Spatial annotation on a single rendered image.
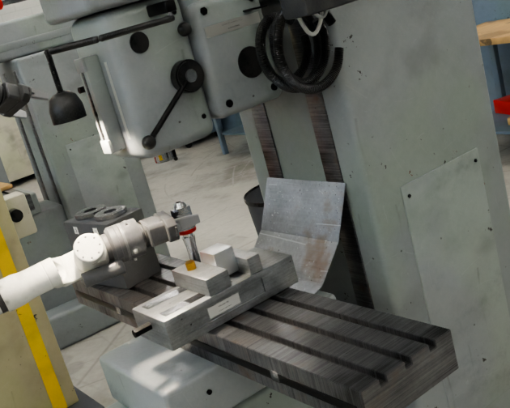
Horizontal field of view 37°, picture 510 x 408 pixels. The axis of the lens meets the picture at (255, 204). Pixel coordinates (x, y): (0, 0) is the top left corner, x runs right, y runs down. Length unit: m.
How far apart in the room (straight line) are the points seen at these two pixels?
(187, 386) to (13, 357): 1.95
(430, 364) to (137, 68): 0.82
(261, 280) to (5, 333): 1.97
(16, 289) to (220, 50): 0.67
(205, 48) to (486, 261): 0.98
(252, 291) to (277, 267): 0.08
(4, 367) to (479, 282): 2.16
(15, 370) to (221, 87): 2.16
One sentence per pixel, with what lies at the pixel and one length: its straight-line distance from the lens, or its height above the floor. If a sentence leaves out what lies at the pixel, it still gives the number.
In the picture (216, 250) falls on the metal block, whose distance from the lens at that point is 1.71.
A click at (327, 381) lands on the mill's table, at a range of 1.37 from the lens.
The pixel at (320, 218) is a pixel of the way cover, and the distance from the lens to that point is 1.93.
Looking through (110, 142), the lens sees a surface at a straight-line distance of 1.69.
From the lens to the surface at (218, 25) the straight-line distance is 1.72.
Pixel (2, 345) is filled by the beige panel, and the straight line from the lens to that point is 3.53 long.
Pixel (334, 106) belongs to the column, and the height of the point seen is 1.29.
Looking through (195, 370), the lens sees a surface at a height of 0.86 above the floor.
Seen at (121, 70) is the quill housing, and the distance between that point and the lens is 1.63.
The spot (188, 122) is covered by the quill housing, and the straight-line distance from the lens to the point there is 1.68.
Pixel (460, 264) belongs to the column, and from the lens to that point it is 2.09.
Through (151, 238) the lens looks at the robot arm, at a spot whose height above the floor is 1.13.
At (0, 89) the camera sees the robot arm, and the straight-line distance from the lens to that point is 2.18.
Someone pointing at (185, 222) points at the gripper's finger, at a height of 1.13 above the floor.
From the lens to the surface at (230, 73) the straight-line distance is 1.72.
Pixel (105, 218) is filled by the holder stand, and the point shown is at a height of 1.13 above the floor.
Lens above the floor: 1.60
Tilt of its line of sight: 15 degrees down
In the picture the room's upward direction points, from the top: 16 degrees counter-clockwise
